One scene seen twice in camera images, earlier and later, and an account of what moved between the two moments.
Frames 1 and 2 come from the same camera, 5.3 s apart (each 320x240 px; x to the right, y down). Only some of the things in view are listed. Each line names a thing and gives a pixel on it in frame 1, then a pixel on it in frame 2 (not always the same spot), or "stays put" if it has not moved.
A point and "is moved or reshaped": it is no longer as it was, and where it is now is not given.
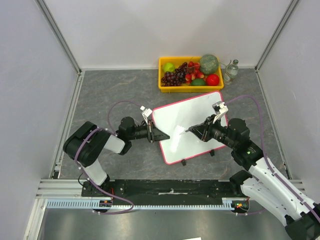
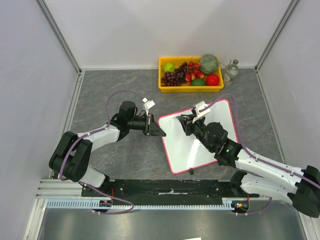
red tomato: [212, 80] stays put
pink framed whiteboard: [175, 118] is moved or reshaped
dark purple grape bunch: [176, 78] stays put
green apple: [168, 67] stays put
